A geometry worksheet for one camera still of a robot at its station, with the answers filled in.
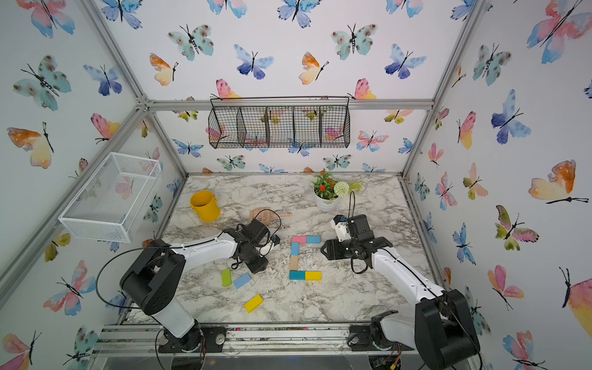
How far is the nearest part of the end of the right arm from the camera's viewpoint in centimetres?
62

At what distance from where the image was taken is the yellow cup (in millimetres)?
977

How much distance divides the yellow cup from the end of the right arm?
Answer: 516 millimetres
